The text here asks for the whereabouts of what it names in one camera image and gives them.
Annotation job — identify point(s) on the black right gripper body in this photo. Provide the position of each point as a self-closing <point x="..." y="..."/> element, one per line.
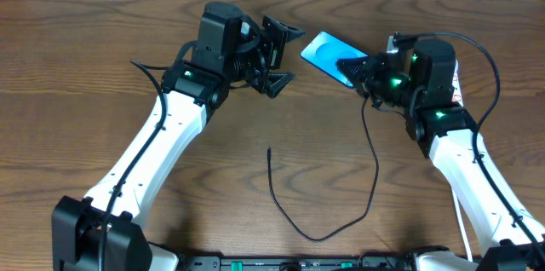
<point x="367" y="75"/>

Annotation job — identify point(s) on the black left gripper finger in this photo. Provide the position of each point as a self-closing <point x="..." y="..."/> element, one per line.
<point x="276" y="81"/>
<point x="292" y="33"/>

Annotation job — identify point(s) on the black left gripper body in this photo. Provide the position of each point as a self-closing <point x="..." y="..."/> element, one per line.
<point x="269" y="55"/>

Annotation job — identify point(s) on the blue Galaxy smartphone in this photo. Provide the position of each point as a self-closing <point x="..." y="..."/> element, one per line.
<point x="325" y="50"/>

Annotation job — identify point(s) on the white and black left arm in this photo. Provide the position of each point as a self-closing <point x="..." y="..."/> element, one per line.
<point x="104" y="230"/>

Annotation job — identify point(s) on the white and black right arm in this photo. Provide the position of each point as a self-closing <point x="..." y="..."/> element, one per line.
<point x="417" y="74"/>

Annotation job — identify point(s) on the white power strip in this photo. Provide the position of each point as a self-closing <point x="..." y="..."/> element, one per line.
<point x="457" y="94"/>

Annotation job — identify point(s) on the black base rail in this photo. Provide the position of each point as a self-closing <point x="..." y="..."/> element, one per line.
<point x="367" y="262"/>

